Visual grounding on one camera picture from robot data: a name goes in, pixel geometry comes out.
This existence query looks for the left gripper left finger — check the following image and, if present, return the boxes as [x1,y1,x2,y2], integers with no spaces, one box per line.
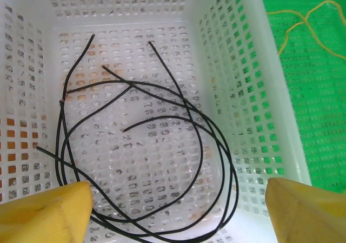
[0,180,94,243]

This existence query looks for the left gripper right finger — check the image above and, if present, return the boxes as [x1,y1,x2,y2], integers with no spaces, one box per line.
[266,176,346,243]

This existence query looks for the black cable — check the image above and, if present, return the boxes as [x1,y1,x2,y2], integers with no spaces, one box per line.
[58,33,240,243]
[61,83,202,221]
[55,41,236,227]
[36,65,228,243]

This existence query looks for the yellow cable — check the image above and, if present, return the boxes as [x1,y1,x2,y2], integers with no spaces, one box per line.
[278,0,346,55]
[266,9,344,58]

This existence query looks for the orange brown block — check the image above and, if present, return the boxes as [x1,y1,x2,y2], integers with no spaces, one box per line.
[6,117,40,173]

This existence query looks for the green plastic basket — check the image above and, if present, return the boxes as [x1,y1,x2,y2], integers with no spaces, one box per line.
[256,0,346,195]

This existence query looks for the white plastic basket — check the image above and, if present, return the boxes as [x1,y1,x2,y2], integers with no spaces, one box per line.
[0,0,313,243]

